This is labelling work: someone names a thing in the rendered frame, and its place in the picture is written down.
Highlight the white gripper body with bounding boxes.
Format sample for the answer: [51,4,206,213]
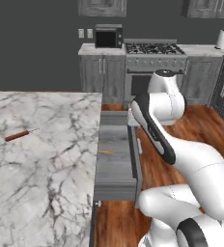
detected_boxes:
[126,108,141,128]

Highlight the grey drawer front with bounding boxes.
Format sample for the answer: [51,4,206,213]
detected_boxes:
[126,124,144,207]

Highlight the grey open drawer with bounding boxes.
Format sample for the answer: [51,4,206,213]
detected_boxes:
[93,110,143,203]

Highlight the grey base cupboards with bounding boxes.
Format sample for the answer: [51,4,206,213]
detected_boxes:
[181,55,224,107]
[78,53,126,105]

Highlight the grey stove with oven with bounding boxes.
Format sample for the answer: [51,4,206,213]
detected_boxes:
[123,38,189,108]

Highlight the black microwave oven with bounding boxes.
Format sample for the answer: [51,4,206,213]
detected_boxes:
[94,23,124,49]

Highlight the white paper towel roll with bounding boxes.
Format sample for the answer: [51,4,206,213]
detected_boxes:
[214,26,224,51]

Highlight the silver drawer handle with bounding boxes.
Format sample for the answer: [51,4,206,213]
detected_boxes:
[136,138,143,155]

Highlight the grey wall cupboards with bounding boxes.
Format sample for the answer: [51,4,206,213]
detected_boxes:
[181,0,224,19]
[77,0,128,18]

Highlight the red-handled knife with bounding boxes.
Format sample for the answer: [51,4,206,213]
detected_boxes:
[4,127,41,143]

